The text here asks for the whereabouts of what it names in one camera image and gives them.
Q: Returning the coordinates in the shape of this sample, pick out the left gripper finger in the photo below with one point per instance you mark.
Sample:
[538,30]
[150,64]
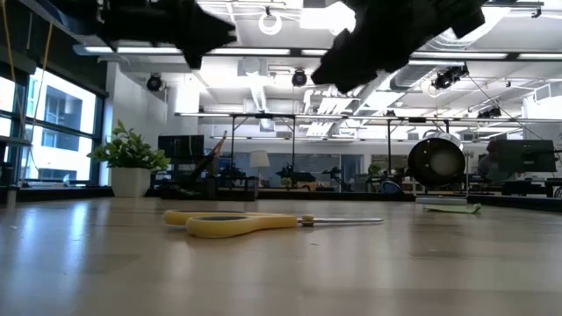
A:
[206,39]
[206,19]

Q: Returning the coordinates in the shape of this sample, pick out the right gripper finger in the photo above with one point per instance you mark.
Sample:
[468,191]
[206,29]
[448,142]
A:
[342,55]
[358,76]

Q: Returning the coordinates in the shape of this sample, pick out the green sticky note pad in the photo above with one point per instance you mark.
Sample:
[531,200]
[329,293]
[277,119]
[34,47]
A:
[452,209]

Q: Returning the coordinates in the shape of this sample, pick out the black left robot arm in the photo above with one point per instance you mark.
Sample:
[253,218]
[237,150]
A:
[83,11]

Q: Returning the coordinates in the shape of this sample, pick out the black mesh desk organizer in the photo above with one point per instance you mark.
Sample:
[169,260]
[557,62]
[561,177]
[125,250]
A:
[180,147]

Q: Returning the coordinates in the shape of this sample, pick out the overhead bar with light strips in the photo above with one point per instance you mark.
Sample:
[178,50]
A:
[246,51]

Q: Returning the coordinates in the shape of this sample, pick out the black ceiling spotlight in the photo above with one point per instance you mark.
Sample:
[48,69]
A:
[154,83]
[448,79]
[299,79]
[489,113]

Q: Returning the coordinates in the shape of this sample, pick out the blue round object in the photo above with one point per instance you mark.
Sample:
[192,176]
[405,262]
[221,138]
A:
[390,188]

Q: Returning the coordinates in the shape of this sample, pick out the lamp with white shade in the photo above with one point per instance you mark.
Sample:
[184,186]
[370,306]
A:
[259,159]

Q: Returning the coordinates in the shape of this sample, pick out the person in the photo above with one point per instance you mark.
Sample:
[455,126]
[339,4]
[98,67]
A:
[487,169]

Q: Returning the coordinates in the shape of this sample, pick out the green plant in white pot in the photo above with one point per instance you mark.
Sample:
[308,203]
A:
[129,182]

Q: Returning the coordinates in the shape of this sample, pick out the black computer monitor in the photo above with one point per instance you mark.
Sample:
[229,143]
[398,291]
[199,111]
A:
[531,155]

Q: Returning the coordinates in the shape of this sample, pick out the black metal frame station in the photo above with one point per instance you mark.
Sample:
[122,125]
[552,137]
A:
[263,116]

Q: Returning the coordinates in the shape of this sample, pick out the black aluminium extrusion frame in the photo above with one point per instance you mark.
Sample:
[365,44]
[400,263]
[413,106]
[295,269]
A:
[329,195]

